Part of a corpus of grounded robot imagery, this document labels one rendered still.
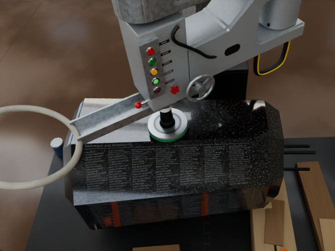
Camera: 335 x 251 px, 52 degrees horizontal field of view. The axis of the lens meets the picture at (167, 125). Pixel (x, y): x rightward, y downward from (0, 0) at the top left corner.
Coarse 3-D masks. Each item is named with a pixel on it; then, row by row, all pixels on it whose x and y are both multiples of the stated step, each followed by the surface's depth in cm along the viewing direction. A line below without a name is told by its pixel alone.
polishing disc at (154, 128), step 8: (176, 112) 187; (152, 120) 185; (176, 120) 183; (184, 120) 183; (152, 128) 181; (160, 128) 181; (176, 128) 180; (184, 128) 179; (160, 136) 177; (168, 136) 177; (176, 136) 177
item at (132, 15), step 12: (120, 0) 117; (132, 0) 115; (144, 0) 115; (156, 0) 117; (168, 0) 119; (180, 0) 122; (192, 0) 124; (204, 0) 128; (120, 12) 122; (132, 12) 119; (144, 12) 119; (156, 12) 120; (168, 12) 123
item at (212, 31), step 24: (216, 0) 152; (240, 0) 143; (264, 0) 143; (192, 24) 150; (216, 24) 147; (240, 24) 146; (192, 48) 138; (216, 48) 148; (240, 48) 156; (264, 48) 164; (192, 72) 151; (216, 72) 159
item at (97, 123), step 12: (132, 96) 165; (108, 108) 162; (120, 108) 166; (132, 108) 166; (144, 108) 159; (72, 120) 158; (84, 120) 160; (96, 120) 162; (108, 120) 162; (120, 120) 155; (132, 120) 159; (84, 132) 158; (96, 132) 153; (108, 132) 157
